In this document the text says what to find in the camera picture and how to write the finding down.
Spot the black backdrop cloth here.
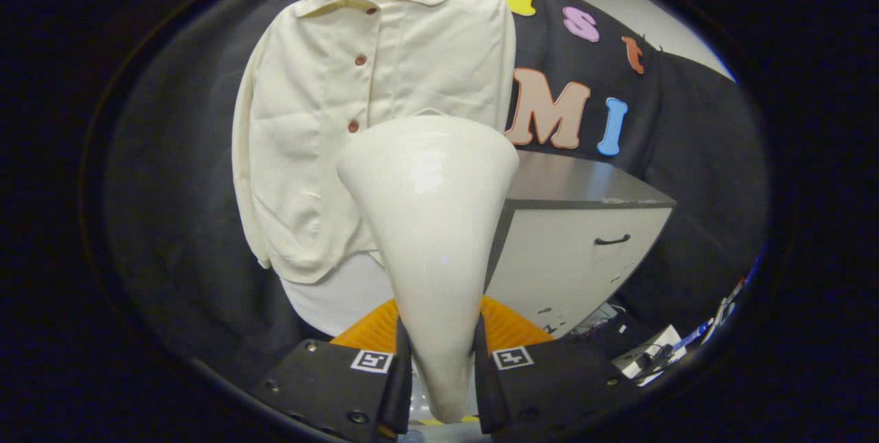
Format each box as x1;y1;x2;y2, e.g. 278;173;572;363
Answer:
103;0;768;389

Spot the white garment steamer head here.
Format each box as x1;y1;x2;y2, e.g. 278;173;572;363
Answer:
336;115;521;424

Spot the cream button shirt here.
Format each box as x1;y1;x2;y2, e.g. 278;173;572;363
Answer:
231;0;517;286

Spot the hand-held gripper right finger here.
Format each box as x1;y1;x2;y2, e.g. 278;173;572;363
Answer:
472;295;636;440

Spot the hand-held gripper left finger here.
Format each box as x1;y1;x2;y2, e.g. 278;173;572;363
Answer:
251;297;413;443

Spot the grey cabinet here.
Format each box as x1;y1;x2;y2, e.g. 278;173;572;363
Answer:
484;149;677;339

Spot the small white box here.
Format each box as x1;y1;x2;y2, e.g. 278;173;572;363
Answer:
613;325;687;386

